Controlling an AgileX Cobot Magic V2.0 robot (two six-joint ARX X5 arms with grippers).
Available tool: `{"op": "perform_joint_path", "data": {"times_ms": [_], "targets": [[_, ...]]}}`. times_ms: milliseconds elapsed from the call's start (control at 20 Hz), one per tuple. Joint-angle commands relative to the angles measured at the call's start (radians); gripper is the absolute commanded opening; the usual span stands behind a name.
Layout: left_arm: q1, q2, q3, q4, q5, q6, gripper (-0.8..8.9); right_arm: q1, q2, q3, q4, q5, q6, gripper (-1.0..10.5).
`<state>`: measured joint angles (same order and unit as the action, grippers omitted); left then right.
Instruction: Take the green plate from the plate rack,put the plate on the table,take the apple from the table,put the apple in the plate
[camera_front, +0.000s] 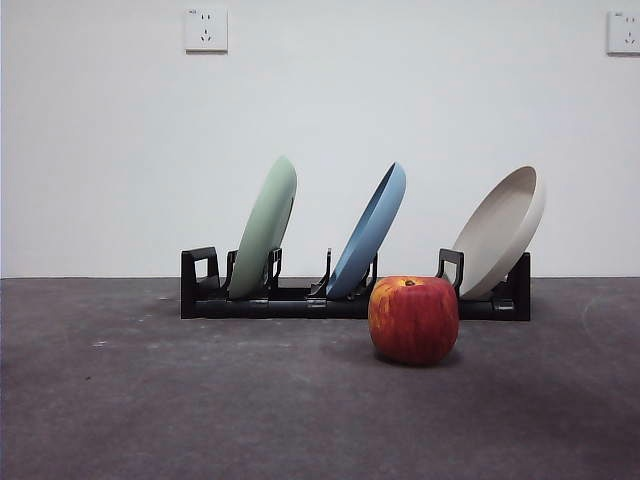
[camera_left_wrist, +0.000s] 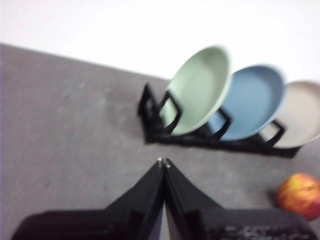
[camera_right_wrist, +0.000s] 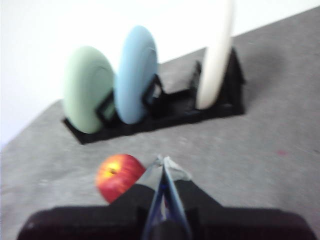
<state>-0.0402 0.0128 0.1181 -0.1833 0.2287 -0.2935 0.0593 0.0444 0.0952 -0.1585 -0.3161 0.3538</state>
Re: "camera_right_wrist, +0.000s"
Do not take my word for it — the blue plate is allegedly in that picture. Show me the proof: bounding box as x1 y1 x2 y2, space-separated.
115 24 160 125

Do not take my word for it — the cream white plate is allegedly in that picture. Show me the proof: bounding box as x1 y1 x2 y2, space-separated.
196 0 235 110

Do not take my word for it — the green plate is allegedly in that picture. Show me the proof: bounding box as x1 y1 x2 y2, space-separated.
62 45 116 134

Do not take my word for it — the red apple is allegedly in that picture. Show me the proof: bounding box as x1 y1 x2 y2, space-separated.
95 153 147 204

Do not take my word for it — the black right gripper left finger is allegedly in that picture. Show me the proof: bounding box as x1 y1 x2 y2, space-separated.
16 155 165 240

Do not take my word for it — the black plate rack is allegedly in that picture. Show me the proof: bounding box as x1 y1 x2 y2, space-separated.
61 46 247 146

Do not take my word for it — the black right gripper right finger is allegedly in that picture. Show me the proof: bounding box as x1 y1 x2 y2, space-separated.
163 156 317 240

